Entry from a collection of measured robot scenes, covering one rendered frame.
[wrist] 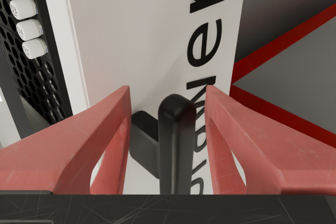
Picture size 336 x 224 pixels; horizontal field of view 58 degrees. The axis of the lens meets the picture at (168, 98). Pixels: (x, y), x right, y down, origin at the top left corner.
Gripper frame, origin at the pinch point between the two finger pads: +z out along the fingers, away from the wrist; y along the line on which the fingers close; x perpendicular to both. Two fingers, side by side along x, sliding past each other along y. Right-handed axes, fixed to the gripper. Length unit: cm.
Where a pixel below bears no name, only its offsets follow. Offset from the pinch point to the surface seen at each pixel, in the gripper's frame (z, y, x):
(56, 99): 10.5, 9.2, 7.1
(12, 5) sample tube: 9.1, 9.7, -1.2
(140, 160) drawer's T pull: 0.8, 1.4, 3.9
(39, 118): 16.7, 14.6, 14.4
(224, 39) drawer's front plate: 7.0, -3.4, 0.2
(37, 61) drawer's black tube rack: 11.7, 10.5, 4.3
